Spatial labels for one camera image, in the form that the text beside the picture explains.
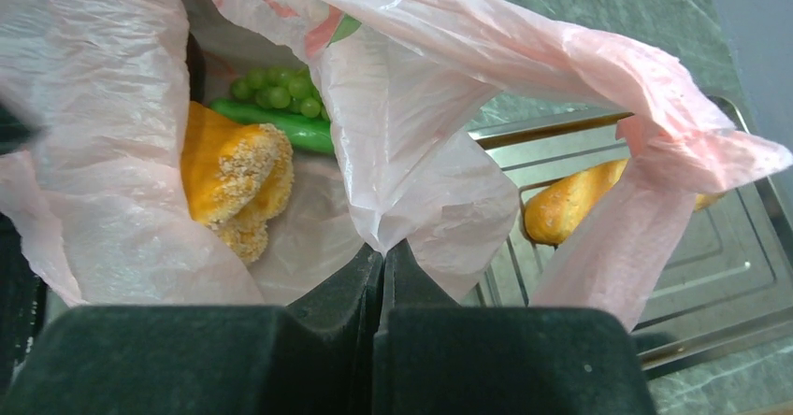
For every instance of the green grapes bunch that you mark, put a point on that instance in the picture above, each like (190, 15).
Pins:
(280, 88)

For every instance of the pink plastic grocery bag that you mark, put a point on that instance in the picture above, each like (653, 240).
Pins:
(98, 201)

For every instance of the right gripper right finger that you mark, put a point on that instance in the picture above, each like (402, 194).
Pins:
(433, 356)

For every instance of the orange breaded food piece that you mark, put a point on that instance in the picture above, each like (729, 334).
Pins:
(236, 178)

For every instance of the bread loaf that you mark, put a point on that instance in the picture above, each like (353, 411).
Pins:
(552, 215)

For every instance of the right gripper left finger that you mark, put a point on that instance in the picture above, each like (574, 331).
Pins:
(311, 357)

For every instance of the metal baking tray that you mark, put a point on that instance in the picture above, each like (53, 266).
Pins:
(728, 285)

